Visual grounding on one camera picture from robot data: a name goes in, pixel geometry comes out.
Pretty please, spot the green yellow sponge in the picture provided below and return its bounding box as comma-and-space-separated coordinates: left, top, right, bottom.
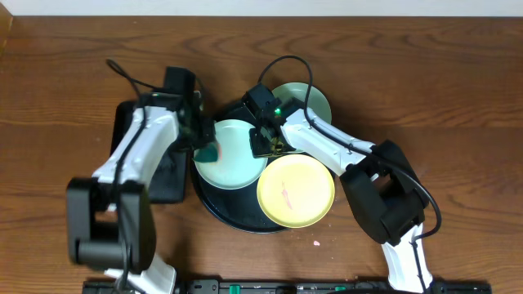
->
193, 141, 221, 163

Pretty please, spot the light blue plate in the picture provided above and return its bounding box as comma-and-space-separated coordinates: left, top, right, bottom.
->
195, 119, 268, 189

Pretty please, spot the yellow plate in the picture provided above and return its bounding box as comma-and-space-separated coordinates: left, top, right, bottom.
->
257, 154, 335, 229

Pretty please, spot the pale green plate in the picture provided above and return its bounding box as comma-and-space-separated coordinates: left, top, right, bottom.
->
272, 82, 332, 123

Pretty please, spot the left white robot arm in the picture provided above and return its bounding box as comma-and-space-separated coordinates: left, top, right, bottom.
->
66, 67, 218, 293

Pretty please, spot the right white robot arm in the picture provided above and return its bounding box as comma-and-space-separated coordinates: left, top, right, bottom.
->
242, 83, 441, 293

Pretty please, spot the black rectangular tray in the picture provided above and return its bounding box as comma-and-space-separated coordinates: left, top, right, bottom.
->
110, 100, 187, 204

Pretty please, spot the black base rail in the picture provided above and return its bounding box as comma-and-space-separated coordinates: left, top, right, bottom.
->
81, 278, 494, 294

